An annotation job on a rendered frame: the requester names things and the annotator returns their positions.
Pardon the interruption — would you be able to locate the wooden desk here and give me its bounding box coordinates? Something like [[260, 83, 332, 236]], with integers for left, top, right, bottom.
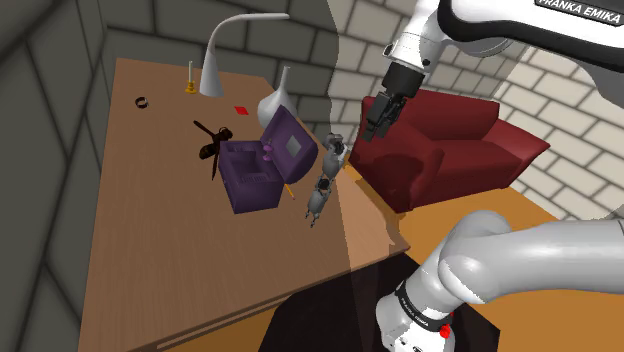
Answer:
[[77, 58, 411, 352]]

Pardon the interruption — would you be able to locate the dark red armchair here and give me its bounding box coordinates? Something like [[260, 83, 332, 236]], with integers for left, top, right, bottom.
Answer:
[[347, 88, 552, 214]]

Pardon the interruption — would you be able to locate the white flask vase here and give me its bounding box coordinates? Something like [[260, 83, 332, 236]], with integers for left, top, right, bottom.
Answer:
[[256, 66, 300, 132]]

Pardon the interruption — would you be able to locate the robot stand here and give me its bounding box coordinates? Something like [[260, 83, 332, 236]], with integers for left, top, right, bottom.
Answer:
[[258, 252, 501, 352]]

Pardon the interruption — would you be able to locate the grey robot figure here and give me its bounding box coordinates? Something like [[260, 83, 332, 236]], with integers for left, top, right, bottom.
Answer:
[[304, 132, 350, 229]]

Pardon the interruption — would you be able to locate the white candle in gold holder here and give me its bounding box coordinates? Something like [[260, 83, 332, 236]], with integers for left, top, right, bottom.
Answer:
[[184, 60, 198, 95]]

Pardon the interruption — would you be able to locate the white desk lamp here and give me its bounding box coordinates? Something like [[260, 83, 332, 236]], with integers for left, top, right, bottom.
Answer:
[[198, 12, 291, 98]]

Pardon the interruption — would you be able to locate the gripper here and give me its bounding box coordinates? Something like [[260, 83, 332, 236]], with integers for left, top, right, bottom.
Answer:
[[361, 63, 424, 144]]

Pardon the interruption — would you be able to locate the purple open jewelry box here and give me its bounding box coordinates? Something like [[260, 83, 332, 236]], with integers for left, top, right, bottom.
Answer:
[[217, 104, 320, 215]]

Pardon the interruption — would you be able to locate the dark brown dragonfly figure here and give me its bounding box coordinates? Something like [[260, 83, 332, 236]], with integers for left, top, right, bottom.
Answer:
[[192, 119, 234, 182]]

